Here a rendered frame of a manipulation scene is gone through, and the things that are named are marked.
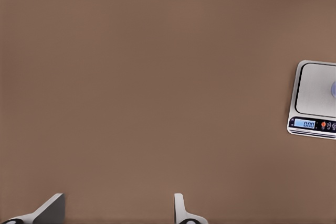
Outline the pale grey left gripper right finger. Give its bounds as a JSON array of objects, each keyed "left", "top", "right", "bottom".
[{"left": 174, "top": 193, "right": 208, "bottom": 224}]

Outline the silver digital kitchen scale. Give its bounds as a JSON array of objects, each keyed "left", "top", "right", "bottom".
[{"left": 287, "top": 60, "right": 336, "bottom": 140}]

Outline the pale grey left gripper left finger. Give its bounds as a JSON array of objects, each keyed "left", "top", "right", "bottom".
[{"left": 1, "top": 193, "right": 66, "bottom": 224}]

